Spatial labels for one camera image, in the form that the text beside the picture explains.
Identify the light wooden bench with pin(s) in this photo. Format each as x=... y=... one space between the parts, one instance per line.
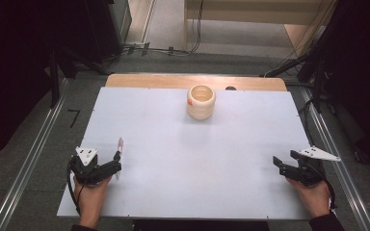
x=253 y=12

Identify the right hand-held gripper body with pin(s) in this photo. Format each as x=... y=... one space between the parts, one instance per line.
x=306 y=171

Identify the dark cabinet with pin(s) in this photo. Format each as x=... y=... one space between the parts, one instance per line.
x=115 y=22

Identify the cream ribbed cup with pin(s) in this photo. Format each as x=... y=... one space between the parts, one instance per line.
x=201 y=104

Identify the pink toothbrush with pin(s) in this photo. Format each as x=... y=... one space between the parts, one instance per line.
x=120 y=145

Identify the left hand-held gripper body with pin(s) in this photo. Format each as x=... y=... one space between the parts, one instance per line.
x=86 y=171

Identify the person's right hand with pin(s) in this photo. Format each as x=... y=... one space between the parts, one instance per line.
x=316 y=199

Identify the metal floor rail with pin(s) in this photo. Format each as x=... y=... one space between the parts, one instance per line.
x=29 y=160
x=350 y=189

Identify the black round table grommet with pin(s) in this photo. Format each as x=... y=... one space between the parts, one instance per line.
x=231 y=88

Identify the person's left hand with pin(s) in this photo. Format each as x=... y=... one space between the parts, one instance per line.
x=90 y=199

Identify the black metal stand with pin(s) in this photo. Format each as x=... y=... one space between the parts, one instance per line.
x=54 y=80
x=318 y=70

